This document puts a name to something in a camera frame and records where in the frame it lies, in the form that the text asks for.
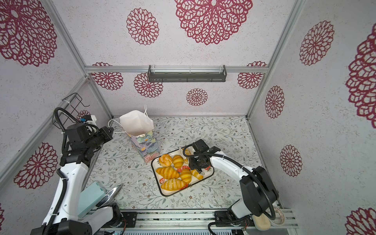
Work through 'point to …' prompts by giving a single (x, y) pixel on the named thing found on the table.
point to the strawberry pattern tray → (159, 179)
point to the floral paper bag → (139, 127)
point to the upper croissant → (168, 172)
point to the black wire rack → (70, 103)
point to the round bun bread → (165, 160)
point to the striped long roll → (196, 173)
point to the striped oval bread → (186, 175)
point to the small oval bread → (177, 161)
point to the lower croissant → (173, 184)
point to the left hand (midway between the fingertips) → (113, 131)
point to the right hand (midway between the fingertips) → (192, 163)
